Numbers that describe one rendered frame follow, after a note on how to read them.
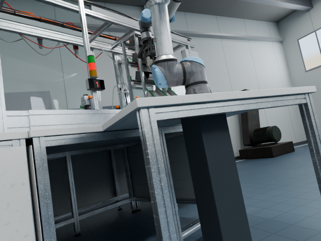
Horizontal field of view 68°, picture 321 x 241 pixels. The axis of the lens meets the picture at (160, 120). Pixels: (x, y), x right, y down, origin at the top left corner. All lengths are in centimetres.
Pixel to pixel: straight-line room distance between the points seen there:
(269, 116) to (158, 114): 791
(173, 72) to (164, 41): 15
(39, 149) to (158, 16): 79
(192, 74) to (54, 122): 68
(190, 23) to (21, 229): 717
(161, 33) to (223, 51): 685
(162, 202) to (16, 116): 73
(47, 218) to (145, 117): 60
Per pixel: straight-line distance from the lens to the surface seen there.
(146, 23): 163
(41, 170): 109
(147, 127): 73
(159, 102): 74
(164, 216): 75
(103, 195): 325
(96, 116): 130
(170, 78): 114
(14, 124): 116
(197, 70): 118
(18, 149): 107
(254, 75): 858
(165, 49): 117
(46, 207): 110
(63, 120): 121
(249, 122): 720
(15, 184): 107
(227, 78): 772
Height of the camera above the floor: 70
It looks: 7 degrees up
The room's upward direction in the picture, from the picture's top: 10 degrees counter-clockwise
